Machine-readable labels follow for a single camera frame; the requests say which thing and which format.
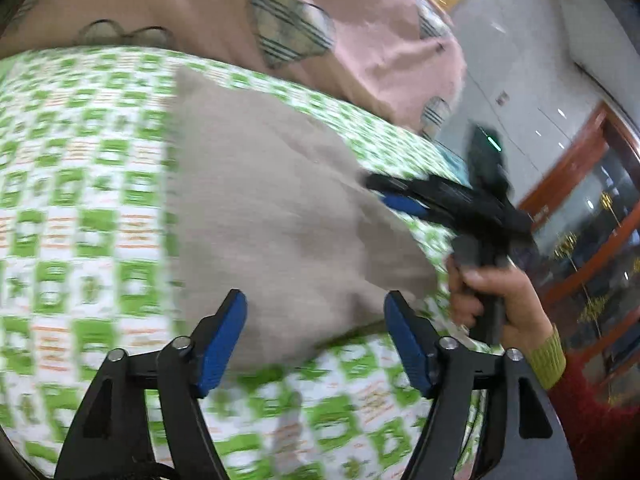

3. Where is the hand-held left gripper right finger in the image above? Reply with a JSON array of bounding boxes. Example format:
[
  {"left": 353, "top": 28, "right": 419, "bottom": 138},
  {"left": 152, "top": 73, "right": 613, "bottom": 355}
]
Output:
[{"left": 384, "top": 290, "right": 578, "bottom": 480}]

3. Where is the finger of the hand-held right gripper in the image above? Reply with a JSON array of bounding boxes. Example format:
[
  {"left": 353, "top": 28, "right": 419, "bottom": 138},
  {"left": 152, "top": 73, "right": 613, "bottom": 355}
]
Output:
[
  {"left": 382, "top": 194, "right": 462, "bottom": 231},
  {"left": 365, "top": 173, "right": 472, "bottom": 207}
]

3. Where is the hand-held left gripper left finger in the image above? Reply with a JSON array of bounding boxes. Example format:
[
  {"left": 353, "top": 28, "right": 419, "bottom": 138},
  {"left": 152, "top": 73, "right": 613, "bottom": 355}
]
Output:
[{"left": 52, "top": 288, "right": 248, "bottom": 480}]

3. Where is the person's right forearm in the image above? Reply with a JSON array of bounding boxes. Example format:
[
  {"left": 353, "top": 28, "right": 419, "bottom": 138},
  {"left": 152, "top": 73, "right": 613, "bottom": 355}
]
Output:
[{"left": 525, "top": 325, "right": 640, "bottom": 480}]

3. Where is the person's right hand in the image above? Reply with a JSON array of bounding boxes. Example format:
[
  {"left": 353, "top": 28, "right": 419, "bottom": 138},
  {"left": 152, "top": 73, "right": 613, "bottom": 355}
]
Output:
[{"left": 444, "top": 252, "right": 556, "bottom": 348}]

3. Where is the wooden glass cabinet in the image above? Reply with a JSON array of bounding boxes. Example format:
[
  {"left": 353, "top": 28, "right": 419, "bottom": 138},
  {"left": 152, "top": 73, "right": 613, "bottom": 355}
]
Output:
[{"left": 515, "top": 100, "right": 640, "bottom": 401}]

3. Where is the green checkered bedsheet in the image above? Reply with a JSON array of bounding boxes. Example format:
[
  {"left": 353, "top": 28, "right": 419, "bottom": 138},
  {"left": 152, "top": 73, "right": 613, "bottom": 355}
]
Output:
[{"left": 0, "top": 45, "right": 488, "bottom": 480}]

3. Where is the pink quilt with plaid hearts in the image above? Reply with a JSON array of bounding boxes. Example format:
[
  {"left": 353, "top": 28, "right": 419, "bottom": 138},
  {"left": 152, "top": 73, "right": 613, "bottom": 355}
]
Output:
[{"left": 0, "top": 0, "right": 468, "bottom": 141}]

